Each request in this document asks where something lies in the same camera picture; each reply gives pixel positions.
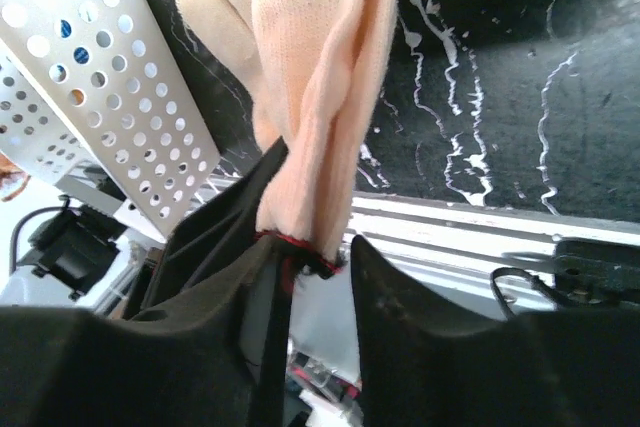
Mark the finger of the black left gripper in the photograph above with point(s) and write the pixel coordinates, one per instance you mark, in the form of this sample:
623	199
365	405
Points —
209	239

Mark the cream inside-out glove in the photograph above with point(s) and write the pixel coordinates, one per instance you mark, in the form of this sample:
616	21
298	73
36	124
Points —
313	70

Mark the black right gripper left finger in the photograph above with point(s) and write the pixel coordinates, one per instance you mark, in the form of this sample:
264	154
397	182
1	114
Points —
179	364

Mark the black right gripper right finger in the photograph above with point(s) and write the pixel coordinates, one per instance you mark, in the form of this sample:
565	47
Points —
427	361

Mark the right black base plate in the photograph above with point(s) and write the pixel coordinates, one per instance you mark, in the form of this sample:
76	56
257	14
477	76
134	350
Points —
590	270

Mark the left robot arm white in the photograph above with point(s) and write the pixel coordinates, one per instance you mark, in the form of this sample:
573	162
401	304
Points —
21	289

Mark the white storage basket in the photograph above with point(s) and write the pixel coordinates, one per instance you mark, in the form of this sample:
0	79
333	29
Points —
105	69

